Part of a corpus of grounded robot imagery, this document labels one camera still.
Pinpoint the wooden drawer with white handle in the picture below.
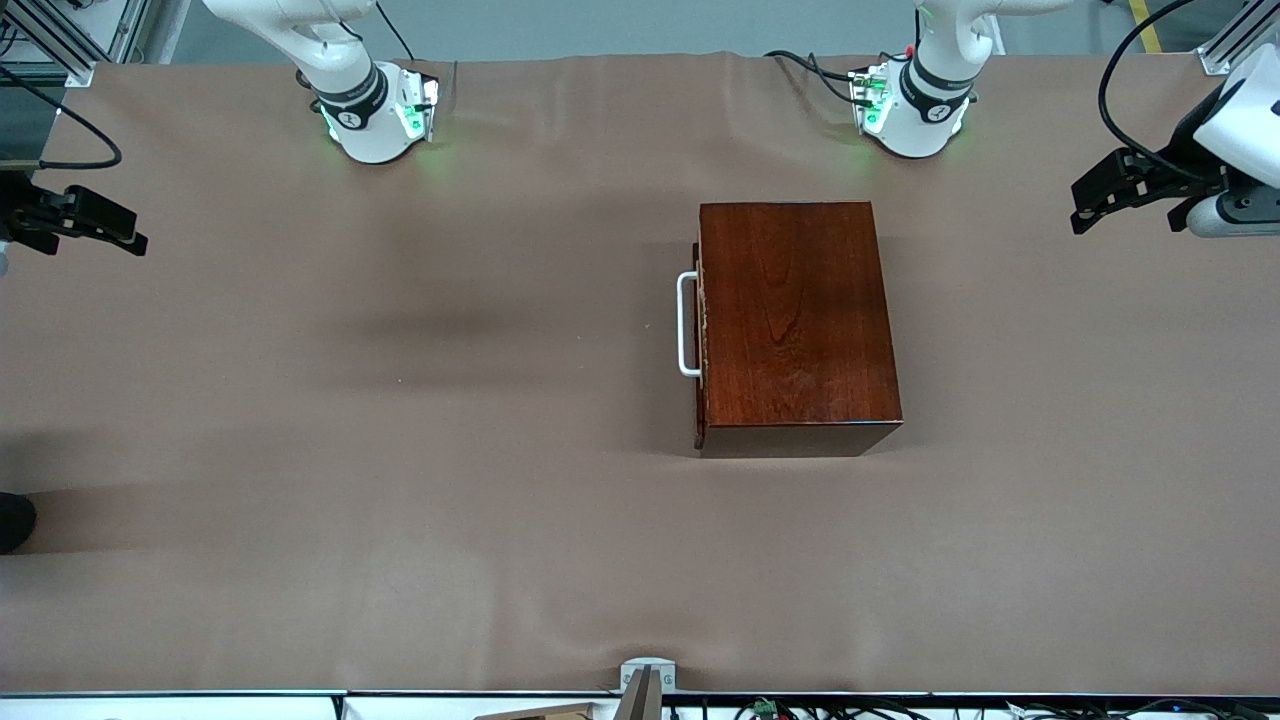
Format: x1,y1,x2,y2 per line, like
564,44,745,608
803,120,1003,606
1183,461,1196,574
677,240,709,451

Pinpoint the black round object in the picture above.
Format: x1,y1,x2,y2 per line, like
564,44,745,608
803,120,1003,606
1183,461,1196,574
0,493,38,554

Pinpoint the dark red-brown wooden cabinet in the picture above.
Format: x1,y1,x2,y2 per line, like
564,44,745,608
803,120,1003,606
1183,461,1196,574
695,200,904,459

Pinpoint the brown table cover cloth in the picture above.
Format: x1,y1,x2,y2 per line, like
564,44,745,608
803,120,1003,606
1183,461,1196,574
0,50,1280,696

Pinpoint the light wooden board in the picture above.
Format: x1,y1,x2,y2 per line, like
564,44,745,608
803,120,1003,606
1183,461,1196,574
475,703,601,720

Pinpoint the aluminium frame profile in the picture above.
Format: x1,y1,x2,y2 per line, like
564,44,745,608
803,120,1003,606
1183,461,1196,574
1195,0,1280,76
0,0,96,86

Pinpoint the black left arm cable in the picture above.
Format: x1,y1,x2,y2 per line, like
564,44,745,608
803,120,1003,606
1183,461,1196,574
1098,0,1226,186

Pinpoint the aluminium frame post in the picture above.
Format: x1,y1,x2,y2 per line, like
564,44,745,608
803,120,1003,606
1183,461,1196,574
100,0,191,66

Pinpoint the grey metal clamp bracket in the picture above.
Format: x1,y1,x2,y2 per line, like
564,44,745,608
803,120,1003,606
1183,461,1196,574
620,657,677,720

